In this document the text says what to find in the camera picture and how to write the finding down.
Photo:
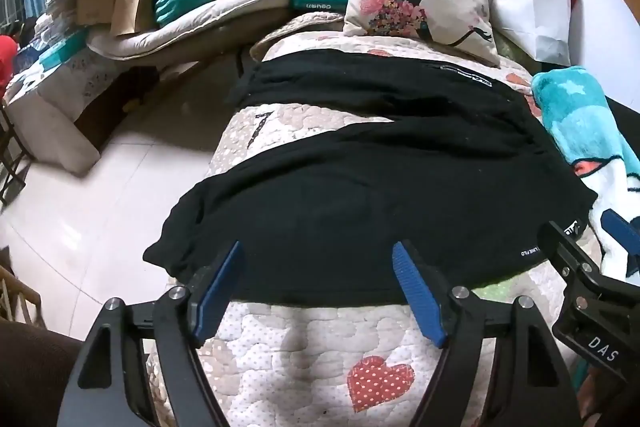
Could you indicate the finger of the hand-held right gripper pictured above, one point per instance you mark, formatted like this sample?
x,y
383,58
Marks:
x,y
567,252
620,239

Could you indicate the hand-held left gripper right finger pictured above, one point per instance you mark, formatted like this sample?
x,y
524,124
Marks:
x,y
417,292

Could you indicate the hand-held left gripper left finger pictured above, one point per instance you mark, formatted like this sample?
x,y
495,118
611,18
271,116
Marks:
x,y
220,292

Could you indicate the black pants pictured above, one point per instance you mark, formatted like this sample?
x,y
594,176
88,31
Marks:
x,y
350,187

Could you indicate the white quilted heart bedspread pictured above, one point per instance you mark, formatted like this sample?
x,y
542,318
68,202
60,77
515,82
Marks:
x,y
300,357

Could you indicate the teal star blanket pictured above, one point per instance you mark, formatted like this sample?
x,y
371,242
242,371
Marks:
x,y
575,117

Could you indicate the person's leg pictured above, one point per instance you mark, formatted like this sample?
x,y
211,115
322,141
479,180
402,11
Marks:
x,y
35,377

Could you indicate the dark wooden chair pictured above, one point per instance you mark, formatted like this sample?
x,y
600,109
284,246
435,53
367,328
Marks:
x,y
12,152

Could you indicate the white patterned low mattress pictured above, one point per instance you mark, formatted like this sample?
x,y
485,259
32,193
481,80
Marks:
x,y
65,87

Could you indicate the beige folded mattress pad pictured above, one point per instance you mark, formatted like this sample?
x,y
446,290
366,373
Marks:
x,y
225,14

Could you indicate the teal packet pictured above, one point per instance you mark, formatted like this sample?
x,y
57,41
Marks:
x,y
62,49

